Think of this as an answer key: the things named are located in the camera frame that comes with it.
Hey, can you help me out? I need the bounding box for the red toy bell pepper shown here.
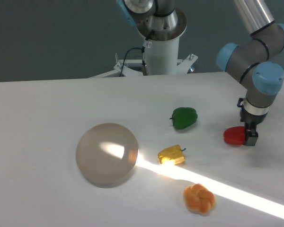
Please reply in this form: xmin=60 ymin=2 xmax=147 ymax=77
xmin=223 ymin=126 xmax=245 ymax=145

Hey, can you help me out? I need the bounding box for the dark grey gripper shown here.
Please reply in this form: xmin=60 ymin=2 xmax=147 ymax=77
xmin=237 ymin=98 xmax=268 ymax=146

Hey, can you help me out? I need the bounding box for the orange knotted bread roll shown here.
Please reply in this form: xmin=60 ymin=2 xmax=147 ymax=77
xmin=183 ymin=183 xmax=216 ymax=215

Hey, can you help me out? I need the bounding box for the black cable with connector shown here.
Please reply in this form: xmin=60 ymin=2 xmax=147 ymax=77
xmin=119 ymin=29 xmax=156 ymax=77

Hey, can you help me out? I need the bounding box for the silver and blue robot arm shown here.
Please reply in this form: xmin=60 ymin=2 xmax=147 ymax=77
xmin=116 ymin=0 xmax=284 ymax=146

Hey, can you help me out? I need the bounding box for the beige round plate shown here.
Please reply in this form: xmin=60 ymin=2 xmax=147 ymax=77
xmin=75 ymin=123 xmax=139 ymax=187

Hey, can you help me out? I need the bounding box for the green toy bell pepper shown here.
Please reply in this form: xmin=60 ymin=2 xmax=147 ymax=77
xmin=170 ymin=107 xmax=198 ymax=130

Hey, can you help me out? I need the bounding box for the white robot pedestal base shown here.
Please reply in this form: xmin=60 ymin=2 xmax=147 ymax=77
xmin=87 ymin=9 xmax=199 ymax=79

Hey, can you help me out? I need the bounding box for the yellow toy bell pepper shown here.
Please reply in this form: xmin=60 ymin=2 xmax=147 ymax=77
xmin=157 ymin=145 xmax=186 ymax=165

